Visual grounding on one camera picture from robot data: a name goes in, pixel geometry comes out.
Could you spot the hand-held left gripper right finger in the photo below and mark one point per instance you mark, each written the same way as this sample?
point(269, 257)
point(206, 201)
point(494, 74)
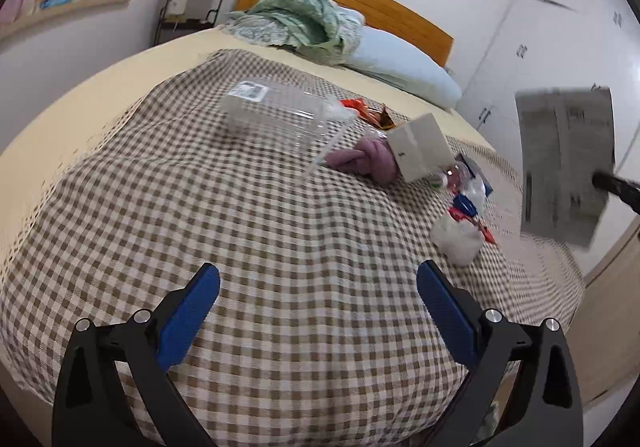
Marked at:
point(445, 307)

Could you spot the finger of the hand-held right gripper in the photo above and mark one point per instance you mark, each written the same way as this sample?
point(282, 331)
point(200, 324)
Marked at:
point(620, 187)

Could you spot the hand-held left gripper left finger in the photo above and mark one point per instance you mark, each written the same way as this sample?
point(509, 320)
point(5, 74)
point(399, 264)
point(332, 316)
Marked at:
point(192, 307)

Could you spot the grey newspaper sheet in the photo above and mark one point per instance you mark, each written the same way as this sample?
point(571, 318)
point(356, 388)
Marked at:
point(560, 152)

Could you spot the translucent white plastic bag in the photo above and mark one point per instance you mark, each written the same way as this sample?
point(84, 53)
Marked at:
point(457, 239)

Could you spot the orange wrapper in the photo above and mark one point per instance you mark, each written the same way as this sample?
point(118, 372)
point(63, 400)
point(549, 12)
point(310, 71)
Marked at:
point(487, 232)

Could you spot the blue and red packet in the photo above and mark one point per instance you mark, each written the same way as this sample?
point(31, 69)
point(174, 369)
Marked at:
point(462, 207)

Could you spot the white plastic wrapper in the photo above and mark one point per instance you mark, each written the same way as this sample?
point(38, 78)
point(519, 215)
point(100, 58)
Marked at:
point(475, 190)

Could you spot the beige door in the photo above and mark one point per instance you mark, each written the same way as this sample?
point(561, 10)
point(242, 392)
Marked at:
point(610, 307)

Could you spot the small clear plastic bottle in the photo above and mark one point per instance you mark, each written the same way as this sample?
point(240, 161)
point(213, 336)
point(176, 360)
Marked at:
point(447, 175)

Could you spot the brown checkered blanket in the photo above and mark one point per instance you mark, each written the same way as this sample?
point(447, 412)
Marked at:
point(300, 227)

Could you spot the dark blue packet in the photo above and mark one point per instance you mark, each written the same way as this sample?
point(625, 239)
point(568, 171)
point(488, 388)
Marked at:
point(475, 168)

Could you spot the white wardrobe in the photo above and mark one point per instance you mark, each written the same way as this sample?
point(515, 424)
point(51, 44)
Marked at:
point(550, 42)

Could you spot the white cardboard box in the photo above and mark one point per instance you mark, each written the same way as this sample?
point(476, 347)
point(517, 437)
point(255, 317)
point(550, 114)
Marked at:
point(417, 147)

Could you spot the purple cloth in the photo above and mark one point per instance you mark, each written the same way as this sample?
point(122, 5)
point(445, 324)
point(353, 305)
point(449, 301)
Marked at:
point(360, 157)

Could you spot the red snack wrapper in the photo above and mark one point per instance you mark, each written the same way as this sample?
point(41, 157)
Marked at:
point(372, 116)

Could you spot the clear plastic container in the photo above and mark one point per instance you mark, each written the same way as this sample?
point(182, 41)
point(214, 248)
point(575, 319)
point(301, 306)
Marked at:
point(270, 112)

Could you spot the light blue pillow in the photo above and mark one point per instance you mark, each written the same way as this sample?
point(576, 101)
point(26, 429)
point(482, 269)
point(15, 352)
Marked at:
point(400, 62)

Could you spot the black metal bedside rack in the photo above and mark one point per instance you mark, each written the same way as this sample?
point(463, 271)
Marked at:
point(192, 2)

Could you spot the green blanket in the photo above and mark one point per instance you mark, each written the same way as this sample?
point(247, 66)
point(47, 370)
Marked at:
point(295, 17)

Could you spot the light blue packet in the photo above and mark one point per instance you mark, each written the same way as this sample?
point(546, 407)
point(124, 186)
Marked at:
point(60, 1)

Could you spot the wooden wall shelf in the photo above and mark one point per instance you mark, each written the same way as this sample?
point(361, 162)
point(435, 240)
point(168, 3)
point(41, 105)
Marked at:
point(75, 9)

